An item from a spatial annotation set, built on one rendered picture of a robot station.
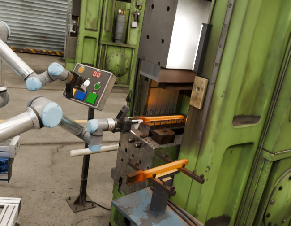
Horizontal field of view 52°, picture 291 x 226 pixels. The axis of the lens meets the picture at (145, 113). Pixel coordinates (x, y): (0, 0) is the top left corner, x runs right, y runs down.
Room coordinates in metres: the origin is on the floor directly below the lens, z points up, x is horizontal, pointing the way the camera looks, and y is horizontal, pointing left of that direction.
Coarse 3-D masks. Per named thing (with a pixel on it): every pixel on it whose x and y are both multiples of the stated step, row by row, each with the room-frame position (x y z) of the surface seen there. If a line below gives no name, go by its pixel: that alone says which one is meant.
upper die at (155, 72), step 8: (144, 64) 1.89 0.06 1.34; (152, 64) 1.82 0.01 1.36; (144, 72) 1.88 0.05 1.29; (152, 72) 1.81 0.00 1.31; (160, 72) 1.76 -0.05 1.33; (168, 72) 1.80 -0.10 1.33; (176, 72) 1.84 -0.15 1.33; (184, 72) 1.88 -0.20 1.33; (192, 72) 1.92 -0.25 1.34; (160, 80) 1.77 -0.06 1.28; (168, 80) 1.81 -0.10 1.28; (176, 80) 1.85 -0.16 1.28; (184, 80) 1.89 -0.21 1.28; (192, 80) 1.93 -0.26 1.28
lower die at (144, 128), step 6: (156, 114) 2.04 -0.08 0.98; (162, 114) 2.06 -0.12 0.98; (168, 114) 2.08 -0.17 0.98; (174, 114) 2.08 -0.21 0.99; (180, 114) 2.10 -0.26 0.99; (156, 120) 1.85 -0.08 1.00; (162, 120) 1.88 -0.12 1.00; (174, 120) 1.94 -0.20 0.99; (180, 120) 1.96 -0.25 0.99; (138, 126) 1.85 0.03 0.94; (144, 126) 1.80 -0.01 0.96; (150, 126) 1.76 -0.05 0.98; (156, 126) 1.79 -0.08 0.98; (162, 126) 1.82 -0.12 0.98; (168, 126) 1.85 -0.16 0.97; (174, 126) 1.88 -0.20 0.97; (144, 132) 1.79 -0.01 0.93; (180, 132) 1.93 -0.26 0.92
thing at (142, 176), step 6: (174, 162) 1.39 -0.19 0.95; (180, 162) 1.40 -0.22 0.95; (186, 162) 1.42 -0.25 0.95; (156, 168) 1.30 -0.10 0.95; (162, 168) 1.30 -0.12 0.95; (168, 168) 1.33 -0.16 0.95; (174, 168) 1.36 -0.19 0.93; (126, 174) 1.17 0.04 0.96; (132, 174) 1.18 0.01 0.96; (138, 174) 1.19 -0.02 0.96; (144, 174) 1.21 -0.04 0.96; (150, 174) 1.24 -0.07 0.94; (156, 174) 1.27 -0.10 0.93; (126, 180) 1.17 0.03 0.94; (132, 180) 1.18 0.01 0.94; (138, 180) 1.20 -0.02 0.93; (144, 180) 1.21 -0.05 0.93
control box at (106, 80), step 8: (80, 64) 2.28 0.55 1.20; (88, 72) 2.21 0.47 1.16; (104, 72) 2.16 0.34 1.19; (88, 80) 2.17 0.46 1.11; (96, 80) 2.15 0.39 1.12; (104, 80) 2.12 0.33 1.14; (112, 80) 2.15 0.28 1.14; (88, 88) 2.13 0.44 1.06; (104, 88) 2.09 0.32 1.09; (64, 96) 2.16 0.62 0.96; (104, 96) 2.09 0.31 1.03; (88, 104) 2.05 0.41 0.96; (96, 104) 2.03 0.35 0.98; (104, 104) 2.10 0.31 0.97
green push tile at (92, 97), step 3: (90, 93) 2.09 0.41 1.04; (93, 93) 2.08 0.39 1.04; (90, 96) 2.07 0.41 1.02; (93, 96) 2.07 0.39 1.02; (96, 96) 2.06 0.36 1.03; (87, 99) 2.07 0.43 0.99; (90, 99) 2.06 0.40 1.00; (93, 99) 2.05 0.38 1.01; (90, 102) 2.05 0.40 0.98; (93, 102) 2.04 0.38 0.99
